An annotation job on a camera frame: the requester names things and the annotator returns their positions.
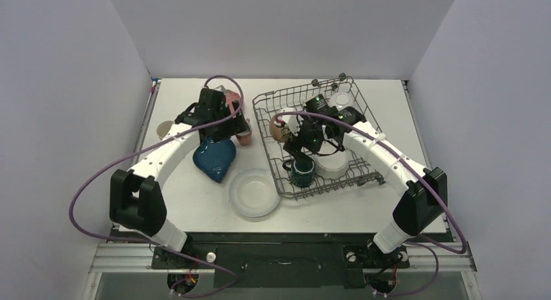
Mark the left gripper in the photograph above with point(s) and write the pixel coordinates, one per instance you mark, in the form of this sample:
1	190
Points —
236	125

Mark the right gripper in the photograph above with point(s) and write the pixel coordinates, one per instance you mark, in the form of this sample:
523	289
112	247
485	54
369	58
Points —
294	149

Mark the pink polka dot plate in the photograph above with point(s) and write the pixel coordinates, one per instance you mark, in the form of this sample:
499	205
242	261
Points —
232	100

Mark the dark green mug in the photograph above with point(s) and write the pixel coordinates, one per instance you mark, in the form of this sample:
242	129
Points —
301	171

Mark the small orange cup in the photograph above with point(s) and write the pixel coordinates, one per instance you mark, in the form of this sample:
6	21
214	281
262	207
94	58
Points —
244	138

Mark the blue leaf-shaped plate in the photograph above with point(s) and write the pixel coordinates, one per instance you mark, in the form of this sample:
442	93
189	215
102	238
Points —
214	158

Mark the light green mug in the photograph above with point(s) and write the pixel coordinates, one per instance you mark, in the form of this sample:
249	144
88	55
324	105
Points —
163	129

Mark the white deep plate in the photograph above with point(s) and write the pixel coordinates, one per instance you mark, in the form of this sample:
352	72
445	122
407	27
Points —
252	193

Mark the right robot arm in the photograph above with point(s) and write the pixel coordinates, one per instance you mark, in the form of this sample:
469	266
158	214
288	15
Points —
422	191

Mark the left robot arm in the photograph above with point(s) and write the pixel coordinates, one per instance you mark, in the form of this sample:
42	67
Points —
136	200

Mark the small white cup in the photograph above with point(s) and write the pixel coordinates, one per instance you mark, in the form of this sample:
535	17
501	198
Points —
283	113

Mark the brown floral mug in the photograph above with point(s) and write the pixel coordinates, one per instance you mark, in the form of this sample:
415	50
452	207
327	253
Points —
279	131

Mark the white round bowl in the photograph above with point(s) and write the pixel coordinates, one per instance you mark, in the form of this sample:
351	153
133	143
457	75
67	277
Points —
341	100

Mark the white fluted bowl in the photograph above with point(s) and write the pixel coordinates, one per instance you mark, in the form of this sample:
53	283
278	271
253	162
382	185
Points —
330	162

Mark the grey wire dish rack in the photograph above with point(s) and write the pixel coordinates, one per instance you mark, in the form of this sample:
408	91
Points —
268	104

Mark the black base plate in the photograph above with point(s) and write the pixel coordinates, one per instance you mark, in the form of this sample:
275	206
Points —
286	260

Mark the aluminium rail frame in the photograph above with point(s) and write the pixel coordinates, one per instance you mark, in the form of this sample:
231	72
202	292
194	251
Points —
138	258

